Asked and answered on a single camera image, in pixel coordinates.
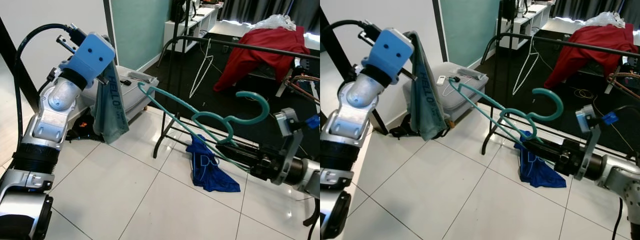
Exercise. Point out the teal plastic hanger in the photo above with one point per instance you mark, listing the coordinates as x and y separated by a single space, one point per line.
266 107
561 104

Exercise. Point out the black metal clothes rack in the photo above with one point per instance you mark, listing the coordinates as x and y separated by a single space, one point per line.
550 42
225 44

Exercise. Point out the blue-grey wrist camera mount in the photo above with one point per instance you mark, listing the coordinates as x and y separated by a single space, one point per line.
585 117
90 57
390 52
285 120

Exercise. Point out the blue garment with line print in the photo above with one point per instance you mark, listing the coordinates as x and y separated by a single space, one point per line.
537 170
210 175

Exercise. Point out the grey flat bar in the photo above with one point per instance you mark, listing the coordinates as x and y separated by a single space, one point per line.
145 76
472 74

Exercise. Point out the small white remote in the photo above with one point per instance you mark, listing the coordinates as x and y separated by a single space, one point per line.
441 79

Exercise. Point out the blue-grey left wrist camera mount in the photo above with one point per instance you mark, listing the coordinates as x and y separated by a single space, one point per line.
390 52
90 57

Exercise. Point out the grey-green printed garment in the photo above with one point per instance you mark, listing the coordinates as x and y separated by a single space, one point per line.
110 115
427 100

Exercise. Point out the dark curtain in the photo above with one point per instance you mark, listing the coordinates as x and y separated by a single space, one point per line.
590 6
280 10

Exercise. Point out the white open shelf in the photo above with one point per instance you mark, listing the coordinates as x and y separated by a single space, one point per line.
192 27
530 22

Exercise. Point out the red blanket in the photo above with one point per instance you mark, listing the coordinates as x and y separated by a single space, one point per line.
590 50
260 50

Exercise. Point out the copper metal hanger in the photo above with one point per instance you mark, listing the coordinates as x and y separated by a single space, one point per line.
300 80
622 76

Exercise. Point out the white plastic bag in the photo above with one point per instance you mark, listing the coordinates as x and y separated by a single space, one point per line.
275 22
602 20

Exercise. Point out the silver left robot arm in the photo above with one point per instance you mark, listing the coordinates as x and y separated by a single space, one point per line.
360 105
50 115

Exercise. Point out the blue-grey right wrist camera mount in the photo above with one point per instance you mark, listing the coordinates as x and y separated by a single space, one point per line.
285 120
585 117

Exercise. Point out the black backpack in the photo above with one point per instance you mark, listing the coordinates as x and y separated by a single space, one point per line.
178 10
510 9

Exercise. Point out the grey upholstered ottoman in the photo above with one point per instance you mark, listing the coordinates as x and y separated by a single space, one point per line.
135 97
460 95

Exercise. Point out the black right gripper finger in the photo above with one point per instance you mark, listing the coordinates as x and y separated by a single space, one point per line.
237 150
550 144
554 155
242 163

